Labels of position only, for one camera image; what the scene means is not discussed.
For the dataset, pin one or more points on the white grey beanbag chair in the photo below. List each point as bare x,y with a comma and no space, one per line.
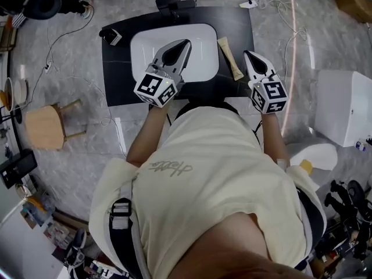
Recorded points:
319,153

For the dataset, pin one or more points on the person's neck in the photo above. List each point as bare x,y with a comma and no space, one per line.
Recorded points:
238,248

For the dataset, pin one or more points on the person's right forearm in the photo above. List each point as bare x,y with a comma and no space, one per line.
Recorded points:
274,138

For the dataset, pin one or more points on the black and white dispenser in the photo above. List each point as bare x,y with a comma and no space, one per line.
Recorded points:
111,37

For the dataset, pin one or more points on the black equipment pile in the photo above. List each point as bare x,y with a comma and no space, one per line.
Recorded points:
348,214

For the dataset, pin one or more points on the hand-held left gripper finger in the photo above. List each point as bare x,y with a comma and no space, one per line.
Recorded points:
183,65
159,55

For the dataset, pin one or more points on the person's black trousers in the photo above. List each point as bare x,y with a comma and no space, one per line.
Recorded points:
203,105

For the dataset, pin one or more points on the person's left forearm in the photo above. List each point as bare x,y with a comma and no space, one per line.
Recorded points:
145,138

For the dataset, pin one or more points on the beige tube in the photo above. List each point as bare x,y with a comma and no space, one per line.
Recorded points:
229,57

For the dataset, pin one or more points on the wooden stool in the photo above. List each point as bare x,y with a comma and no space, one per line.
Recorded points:
43,125

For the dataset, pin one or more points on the black round stand base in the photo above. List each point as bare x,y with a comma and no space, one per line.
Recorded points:
18,114

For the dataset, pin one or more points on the white box appliance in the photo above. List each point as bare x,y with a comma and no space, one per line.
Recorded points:
343,106

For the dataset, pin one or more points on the person's cream shirt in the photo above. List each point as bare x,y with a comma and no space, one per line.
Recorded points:
209,170

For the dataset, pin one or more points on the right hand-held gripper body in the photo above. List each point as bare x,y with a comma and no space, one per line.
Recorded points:
270,96

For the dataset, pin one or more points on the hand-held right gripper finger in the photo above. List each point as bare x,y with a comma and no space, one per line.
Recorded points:
269,70
249,68

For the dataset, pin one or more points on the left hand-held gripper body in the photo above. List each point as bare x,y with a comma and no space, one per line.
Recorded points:
154,89

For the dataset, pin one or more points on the black vanity cabinet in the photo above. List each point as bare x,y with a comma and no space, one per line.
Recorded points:
116,77

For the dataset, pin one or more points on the black equipment case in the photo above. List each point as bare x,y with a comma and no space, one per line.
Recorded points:
19,167

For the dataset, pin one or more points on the white power strip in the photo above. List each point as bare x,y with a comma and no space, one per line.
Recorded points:
249,4
48,68

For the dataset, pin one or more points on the yellow cushion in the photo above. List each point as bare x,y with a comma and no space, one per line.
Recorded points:
306,166

